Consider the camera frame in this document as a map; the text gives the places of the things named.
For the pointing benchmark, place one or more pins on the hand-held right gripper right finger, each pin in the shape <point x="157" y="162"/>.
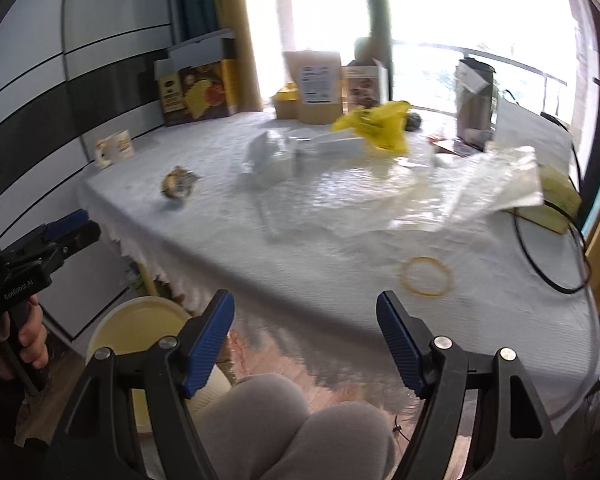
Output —
<point x="400" y="345"/>

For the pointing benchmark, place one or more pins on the balcony railing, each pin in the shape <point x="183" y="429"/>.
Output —
<point x="480" y="52"/>

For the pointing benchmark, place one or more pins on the pale yellow waste bin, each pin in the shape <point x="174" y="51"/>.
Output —
<point x="130" y="325"/>

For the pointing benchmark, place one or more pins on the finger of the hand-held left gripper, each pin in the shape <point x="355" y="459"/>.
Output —
<point x="67" y="222"/>
<point x="80" y="240"/>

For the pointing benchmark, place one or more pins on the kraft paper pouch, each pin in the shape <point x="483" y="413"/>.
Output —
<point x="320" y="105"/>

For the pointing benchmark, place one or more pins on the person's right leg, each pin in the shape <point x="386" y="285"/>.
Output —
<point x="345" y="440"/>

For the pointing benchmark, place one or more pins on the person's left hand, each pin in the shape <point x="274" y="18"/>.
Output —
<point x="34" y="340"/>

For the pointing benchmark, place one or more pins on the pale yellow flat box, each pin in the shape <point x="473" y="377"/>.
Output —
<point x="560" y="195"/>

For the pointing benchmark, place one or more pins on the gold wrapper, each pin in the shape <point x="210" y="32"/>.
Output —
<point x="180" y="182"/>

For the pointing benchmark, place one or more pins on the white flat panel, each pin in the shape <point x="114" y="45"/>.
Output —
<point x="535" y="130"/>

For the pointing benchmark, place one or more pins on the clear plastic packaging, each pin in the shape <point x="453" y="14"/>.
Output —
<point x="270" y="160"/>

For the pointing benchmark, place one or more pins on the white fringed tablecloth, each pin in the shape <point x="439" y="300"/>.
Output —
<point x="330" y="270"/>

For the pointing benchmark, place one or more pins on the tan rubber band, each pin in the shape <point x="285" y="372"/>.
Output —
<point x="405" y="280"/>

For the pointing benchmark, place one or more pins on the open cardboard tray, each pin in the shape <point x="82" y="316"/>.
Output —
<point x="285" y="105"/>

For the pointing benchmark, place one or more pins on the clear plastic wrap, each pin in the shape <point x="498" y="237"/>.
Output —
<point x="405" y="195"/>

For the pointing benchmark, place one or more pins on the dark window post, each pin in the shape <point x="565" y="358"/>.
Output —
<point x="380" y="20"/>

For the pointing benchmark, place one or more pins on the yellow table leg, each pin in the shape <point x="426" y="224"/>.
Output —
<point x="150" y="280"/>

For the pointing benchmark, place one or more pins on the yellow curtain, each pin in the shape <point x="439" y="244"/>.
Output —
<point x="240" y="20"/>

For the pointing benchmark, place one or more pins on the person's left leg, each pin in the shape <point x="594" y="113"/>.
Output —
<point x="250" y="425"/>

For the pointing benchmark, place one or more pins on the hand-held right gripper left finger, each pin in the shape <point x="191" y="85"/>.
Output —
<point x="210" y="350"/>

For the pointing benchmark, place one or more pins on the yellow plastic bag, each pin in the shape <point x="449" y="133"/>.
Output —
<point x="375" y="125"/>

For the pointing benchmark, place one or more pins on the teal curtain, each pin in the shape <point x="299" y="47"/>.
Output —
<point x="195" y="0"/>

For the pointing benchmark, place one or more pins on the white mug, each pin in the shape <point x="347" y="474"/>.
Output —
<point x="115" y="147"/>

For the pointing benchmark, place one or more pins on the brown yellow cracker box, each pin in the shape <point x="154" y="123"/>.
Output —
<point x="200" y="90"/>

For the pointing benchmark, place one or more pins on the steel kettle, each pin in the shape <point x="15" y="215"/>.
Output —
<point x="475" y="105"/>

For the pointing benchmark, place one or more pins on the person's leg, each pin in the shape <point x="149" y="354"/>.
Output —
<point x="250" y="425"/>
<point x="345" y="440"/>

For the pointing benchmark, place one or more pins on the small printed box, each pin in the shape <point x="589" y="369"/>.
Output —
<point x="365" y="85"/>

